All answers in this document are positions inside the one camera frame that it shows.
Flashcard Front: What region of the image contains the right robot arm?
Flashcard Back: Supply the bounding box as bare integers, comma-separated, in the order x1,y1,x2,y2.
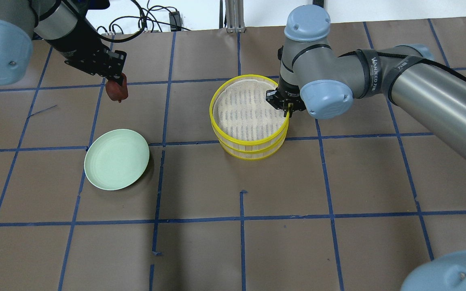
267,5,466,291

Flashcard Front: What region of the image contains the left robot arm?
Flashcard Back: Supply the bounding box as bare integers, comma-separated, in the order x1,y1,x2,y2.
0,0,127,85

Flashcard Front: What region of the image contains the light green plate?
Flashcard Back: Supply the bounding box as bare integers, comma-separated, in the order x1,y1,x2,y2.
84,129,150,190

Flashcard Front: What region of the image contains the black cables bundle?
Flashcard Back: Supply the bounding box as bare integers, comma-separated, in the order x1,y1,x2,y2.
95,0,193,43

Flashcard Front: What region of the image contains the aluminium frame post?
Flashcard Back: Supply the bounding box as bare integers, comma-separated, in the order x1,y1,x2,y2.
224,0,246,33

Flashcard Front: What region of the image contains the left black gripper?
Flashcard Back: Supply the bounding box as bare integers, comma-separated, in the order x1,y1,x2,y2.
51,21,127,86

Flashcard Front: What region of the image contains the brown steamed bun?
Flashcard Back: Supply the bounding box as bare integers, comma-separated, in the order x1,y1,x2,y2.
105,80,128,103

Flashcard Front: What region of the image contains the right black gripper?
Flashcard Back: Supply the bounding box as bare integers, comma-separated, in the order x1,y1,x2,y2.
265,79,306,118

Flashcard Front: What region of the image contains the yellow steamer layer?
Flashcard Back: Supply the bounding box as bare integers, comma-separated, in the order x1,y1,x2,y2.
215,130,287,161
209,74,289,147

